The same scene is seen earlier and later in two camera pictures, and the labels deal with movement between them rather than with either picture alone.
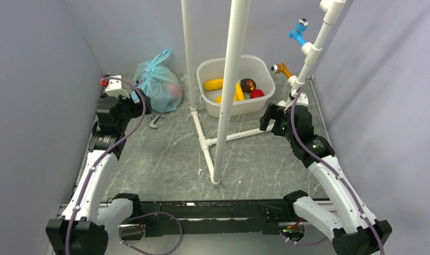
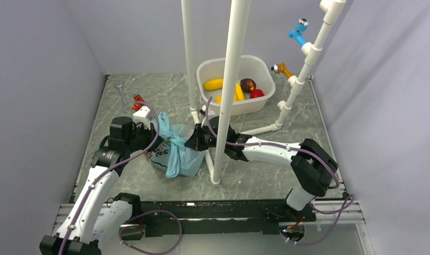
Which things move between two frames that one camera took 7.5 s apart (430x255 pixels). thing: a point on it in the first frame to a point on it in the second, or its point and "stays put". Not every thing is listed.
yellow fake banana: (239, 95) stays put
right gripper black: (276, 112) to (195, 141)
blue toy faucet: (301, 26) stays put
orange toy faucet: (281, 68) stays put
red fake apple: (256, 93) stays put
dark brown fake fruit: (247, 84) stays put
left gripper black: (137, 107) to (151, 133)
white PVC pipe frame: (214, 148) stays put
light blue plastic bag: (159, 83) to (173, 156)
